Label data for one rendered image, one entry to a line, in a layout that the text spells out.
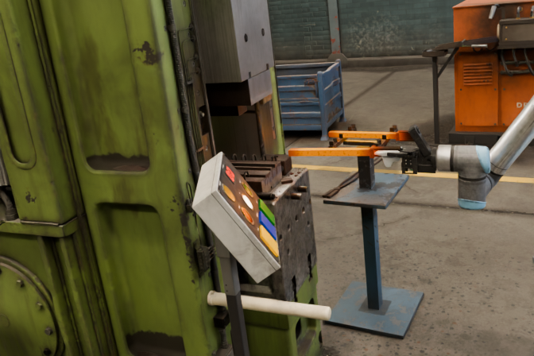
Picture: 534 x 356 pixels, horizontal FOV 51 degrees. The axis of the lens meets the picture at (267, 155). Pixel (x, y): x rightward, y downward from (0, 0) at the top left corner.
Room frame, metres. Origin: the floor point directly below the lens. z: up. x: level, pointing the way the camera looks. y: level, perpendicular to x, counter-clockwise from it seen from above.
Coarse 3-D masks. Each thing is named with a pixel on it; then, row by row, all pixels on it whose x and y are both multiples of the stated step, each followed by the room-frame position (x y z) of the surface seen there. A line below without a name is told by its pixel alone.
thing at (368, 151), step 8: (288, 152) 2.03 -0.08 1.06; (296, 152) 2.02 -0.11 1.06; (304, 152) 2.01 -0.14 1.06; (312, 152) 1.99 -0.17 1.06; (320, 152) 1.98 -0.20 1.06; (328, 152) 1.97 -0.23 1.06; (336, 152) 1.95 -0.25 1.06; (344, 152) 1.94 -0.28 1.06; (352, 152) 1.93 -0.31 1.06; (360, 152) 1.92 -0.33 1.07; (368, 152) 1.90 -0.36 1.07
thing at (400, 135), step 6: (330, 132) 2.61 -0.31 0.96; (336, 132) 2.59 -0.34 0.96; (342, 132) 2.58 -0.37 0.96; (348, 132) 2.57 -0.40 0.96; (354, 132) 2.55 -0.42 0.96; (360, 132) 2.54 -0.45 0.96; (366, 132) 2.53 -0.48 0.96; (372, 132) 2.52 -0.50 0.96; (378, 132) 2.51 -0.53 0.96; (384, 132) 2.50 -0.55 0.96; (390, 132) 2.48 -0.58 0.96; (396, 132) 2.47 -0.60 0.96; (402, 132) 2.43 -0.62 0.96; (390, 138) 2.45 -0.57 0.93; (396, 138) 2.43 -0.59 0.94; (402, 138) 2.44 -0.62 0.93; (408, 138) 2.42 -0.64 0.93
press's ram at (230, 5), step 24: (216, 0) 1.94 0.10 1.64; (240, 0) 1.98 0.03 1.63; (264, 0) 2.17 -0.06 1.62; (216, 24) 1.95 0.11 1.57; (240, 24) 1.96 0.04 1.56; (264, 24) 2.14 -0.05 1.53; (216, 48) 1.95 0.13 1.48; (240, 48) 1.94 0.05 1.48; (264, 48) 2.12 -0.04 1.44; (216, 72) 1.96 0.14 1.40; (240, 72) 1.92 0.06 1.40
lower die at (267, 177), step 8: (232, 160) 2.24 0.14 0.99; (240, 168) 2.11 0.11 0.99; (248, 168) 2.09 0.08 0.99; (256, 168) 2.08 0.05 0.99; (264, 168) 2.07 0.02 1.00; (280, 168) 2.14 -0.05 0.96; (256, 176) 2.02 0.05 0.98; (264, 176) 2.01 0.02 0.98; (272, 176) 2.06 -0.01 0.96; (280, 176) 2.13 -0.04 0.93; (256, 184) 1.98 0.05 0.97; (264, 184) 1.99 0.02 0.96; (272, 184) 2.05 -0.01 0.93
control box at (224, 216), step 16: (224, 160) 1.63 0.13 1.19; (208, 176) 1.51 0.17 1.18; (224, 176) 1.50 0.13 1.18; (240, 176) 1.66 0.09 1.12; (208, 192) 1.36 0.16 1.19; (224, 192) 1.39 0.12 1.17; (240, 192) 1.52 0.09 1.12; (208, 208) 1.34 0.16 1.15; (224, 208) 1.34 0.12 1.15; (240, 208) 1.41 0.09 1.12; (256, 208) 1.55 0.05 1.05; (208, 224) 1.34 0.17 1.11; (224, 224) 1.34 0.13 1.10; (240, 224) 1.34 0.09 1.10; (256, 224) 1.43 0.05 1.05; (224, 240) 1.34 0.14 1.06; (240, 240) 1.34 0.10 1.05; (256, 240) 1.34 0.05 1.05; (240, 256) 1.34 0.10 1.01; (256, 256) 1.34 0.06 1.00; (272, 256) 1.35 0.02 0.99; (256, 272) 1.34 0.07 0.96; (272, 272) 1.34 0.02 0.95
